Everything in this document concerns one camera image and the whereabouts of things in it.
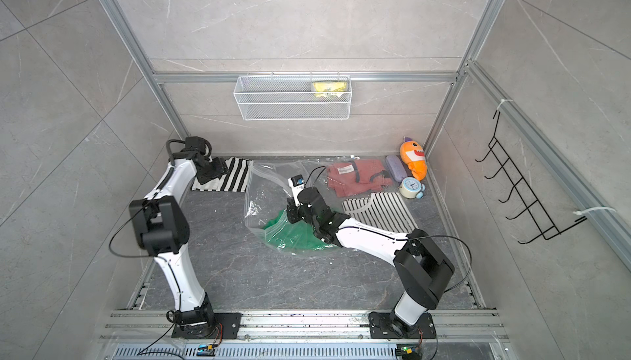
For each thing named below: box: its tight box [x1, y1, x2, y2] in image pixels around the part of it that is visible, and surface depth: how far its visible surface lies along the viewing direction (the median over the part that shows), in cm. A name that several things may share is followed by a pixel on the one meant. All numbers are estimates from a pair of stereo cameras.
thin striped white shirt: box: [341, 192, 420, 233], surface depth 103 cm
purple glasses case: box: [385, 154, 408, 183], surface depth 114 cm
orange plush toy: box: [399, 136, 428, 181], surface depth 113 cm
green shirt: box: [262, 209, 336, 250], surface depth 83 cm
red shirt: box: [326, 159, 393, 198], surface depth 110 cm
